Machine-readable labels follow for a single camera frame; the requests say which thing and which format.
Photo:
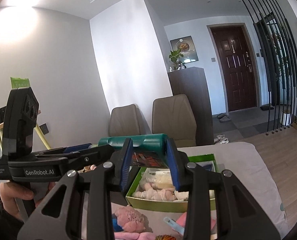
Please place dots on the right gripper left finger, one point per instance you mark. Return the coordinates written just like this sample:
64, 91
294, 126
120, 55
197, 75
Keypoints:
59, 215

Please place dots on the green tube bottle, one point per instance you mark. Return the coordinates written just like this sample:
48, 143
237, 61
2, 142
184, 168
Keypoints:
149, 149

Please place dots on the pink snap wallet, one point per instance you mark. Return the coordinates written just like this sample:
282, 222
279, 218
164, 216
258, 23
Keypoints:
198, 223

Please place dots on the person's left hand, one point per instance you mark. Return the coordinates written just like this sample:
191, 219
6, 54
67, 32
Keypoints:
9, 192

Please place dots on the light blue clip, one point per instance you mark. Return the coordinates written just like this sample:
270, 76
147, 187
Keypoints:
174, 225

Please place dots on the pink flower plush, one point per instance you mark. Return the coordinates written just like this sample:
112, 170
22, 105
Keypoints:
130, 220

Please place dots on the green storage box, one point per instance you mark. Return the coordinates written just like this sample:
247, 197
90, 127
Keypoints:
152, 190

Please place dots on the pink plush elephant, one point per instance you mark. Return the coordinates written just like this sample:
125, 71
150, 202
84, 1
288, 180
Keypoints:
135, 236

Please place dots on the colourful rubber band bundle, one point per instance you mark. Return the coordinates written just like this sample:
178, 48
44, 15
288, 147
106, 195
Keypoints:
165, 237

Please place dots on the beige chair left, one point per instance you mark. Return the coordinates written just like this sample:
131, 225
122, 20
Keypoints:
124, 121

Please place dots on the beige chair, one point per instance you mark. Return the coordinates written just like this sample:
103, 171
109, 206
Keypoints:
174, 117
124, 121

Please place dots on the beige chair right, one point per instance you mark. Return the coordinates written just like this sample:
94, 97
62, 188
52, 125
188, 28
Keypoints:
174, 117

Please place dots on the grey cabinet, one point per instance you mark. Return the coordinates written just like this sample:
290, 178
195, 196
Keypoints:
192, 82

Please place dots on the black slat room divider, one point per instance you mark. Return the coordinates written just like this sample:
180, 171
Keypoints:
279, 51

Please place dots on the potted green plant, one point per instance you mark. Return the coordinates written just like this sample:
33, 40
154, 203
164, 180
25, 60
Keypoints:
175, 56

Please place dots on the dark brown door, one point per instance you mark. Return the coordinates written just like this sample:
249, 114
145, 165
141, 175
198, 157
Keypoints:
237, 67

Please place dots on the framed plant picture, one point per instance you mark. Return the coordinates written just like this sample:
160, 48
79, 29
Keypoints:
187, 49

